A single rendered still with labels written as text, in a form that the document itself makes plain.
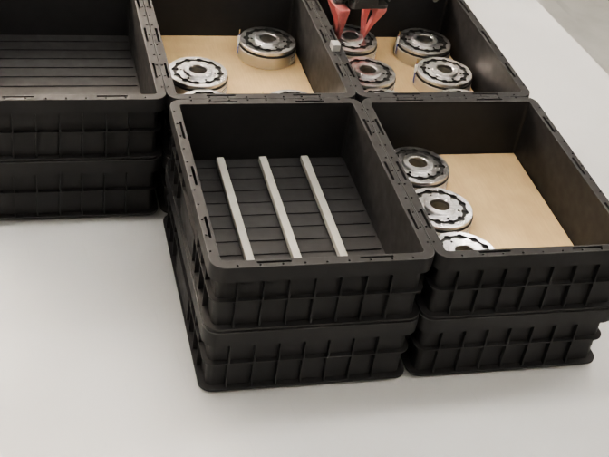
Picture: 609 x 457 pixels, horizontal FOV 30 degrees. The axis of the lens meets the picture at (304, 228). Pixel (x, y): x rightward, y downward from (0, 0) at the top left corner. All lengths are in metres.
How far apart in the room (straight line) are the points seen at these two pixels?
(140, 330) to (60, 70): 0.54
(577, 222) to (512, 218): 0.10
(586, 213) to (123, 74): 0.81
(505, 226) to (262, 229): 0.38
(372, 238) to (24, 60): 0.71
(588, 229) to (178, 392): 0.64
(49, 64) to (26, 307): 0.49
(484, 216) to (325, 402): 0.40
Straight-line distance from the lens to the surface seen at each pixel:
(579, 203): 1.74
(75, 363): 1.61
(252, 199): 1.70
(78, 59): 2.02
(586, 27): 4.47
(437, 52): 2.12
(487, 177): 1.86
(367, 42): 2.10
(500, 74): 1.99
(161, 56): 1.84
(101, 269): 1.76
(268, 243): 1.62
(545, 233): 1.77
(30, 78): 1.96
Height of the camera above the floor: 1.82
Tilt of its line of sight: 37 degrees down
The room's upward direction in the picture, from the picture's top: 9 degrees clockwise
